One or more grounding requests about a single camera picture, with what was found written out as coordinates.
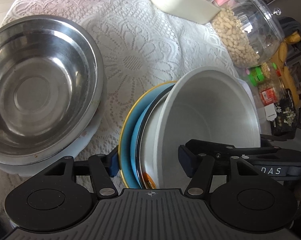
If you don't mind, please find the blue plate yellow rim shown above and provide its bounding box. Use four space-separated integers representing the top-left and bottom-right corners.
118 81 176 189

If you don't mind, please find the clear peanut jar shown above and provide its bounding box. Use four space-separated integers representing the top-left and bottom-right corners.
211 0 284 68

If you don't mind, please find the green lid small jar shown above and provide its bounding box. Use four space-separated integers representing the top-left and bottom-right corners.
246 62 278 87

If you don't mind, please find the red label nut jar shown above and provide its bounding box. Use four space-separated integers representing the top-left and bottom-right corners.
257 80 286 106

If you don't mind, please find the white bowl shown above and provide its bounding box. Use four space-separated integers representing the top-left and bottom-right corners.
140 67 261 190

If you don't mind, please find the white rectangular container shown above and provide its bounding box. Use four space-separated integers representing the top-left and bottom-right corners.
150 0 221 24

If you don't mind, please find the large steel bowl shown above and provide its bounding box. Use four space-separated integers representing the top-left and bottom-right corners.
0 15 105 166

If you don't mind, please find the light blue plate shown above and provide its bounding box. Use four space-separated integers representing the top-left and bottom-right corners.
130 82 175 189

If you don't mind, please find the white lace tablecloth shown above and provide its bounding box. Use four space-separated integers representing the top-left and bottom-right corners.
2 0 237 160

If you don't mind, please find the white plate under steel bowl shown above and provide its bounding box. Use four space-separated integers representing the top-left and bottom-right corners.
0 98 106 177

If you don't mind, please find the white plastic tray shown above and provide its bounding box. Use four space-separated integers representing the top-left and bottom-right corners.
237 79 254 102

